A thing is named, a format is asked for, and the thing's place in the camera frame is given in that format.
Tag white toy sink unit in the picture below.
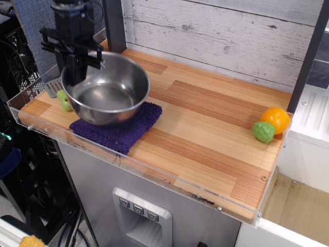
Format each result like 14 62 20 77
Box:
236 85 328 246

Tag grey spatula green handle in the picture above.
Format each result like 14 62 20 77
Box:
44 78 72 112

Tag stainless steel pot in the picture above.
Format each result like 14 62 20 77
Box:
60 51 151 126

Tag dark grey left post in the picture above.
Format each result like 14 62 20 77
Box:
102 0 126 54

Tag clear acrylic guard rail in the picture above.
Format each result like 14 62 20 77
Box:
6 28 294 229

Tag orange toy pepper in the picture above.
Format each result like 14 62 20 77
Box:
260 107 291 135

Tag silver toy fridge cabinet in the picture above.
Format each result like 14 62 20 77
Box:
59 143 241 246

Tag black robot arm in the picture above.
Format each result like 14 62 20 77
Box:
40 1 105 86

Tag green toy vegetable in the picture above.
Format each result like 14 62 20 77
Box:
251 121 276 144

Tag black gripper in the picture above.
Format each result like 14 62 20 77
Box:
40 2 105 86

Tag dark grey right post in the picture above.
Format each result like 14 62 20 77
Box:
287 0 328 114

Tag blue fabric panel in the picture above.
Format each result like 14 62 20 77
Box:
10 0 106 76

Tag black plastic crate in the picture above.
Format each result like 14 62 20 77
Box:
1 27 40 91

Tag dark grey post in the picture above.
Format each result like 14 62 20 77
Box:
287 0 328 114
102 0 126 54

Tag purple cloth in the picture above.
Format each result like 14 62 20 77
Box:
69 102 162 155

